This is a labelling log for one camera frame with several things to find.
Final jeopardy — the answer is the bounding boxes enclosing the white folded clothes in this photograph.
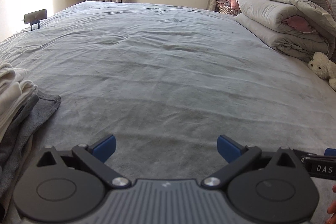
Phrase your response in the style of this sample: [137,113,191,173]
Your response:
[0,63,38,140]

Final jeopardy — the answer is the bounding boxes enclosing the pink clothes pile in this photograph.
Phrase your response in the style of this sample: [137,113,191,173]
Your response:
[217,0,241,15]

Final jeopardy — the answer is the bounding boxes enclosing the grey folded garment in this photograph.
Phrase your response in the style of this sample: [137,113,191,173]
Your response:
[1,92,61,196]

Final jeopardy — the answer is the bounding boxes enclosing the grey bed sheet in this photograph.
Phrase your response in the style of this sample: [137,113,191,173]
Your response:
[0,0,336,224]

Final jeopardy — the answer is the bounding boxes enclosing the white plush dog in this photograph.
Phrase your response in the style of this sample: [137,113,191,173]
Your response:
[307,52,336,90]

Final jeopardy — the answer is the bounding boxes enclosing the small black device on stand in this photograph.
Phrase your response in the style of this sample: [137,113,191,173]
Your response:
[23,9,47,30]

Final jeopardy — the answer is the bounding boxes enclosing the folded grey duvet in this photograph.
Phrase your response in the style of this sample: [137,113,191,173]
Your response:
[236,0,335,62]

